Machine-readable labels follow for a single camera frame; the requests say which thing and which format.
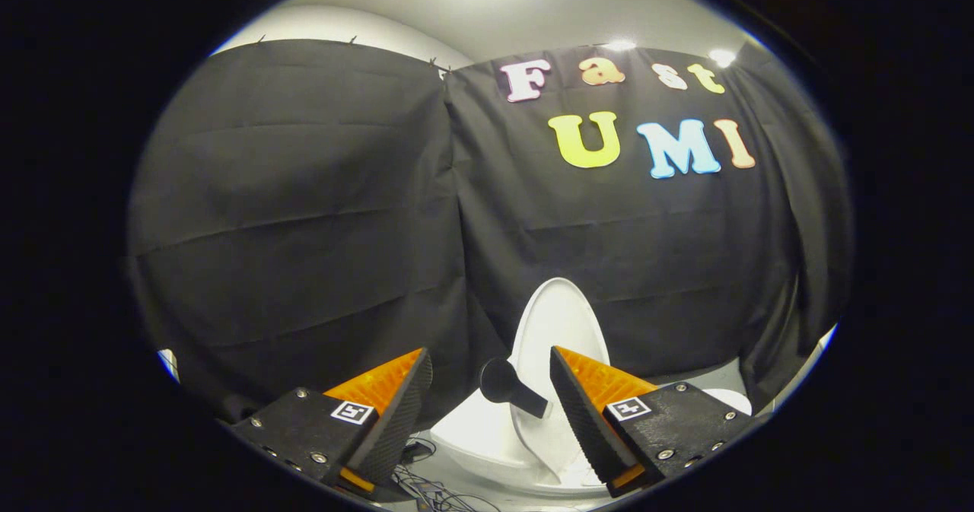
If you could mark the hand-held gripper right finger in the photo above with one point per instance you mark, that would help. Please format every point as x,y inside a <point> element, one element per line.
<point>582,421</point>

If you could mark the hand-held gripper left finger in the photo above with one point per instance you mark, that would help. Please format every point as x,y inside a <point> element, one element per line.
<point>392,436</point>

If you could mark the black backdrop cloth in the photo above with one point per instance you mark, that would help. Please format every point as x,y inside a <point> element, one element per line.
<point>342,230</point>

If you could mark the long ceiling light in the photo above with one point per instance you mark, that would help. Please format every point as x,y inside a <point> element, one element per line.
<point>620,45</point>

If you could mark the small ceiling light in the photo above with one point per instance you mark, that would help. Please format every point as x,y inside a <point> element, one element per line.
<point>722,57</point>

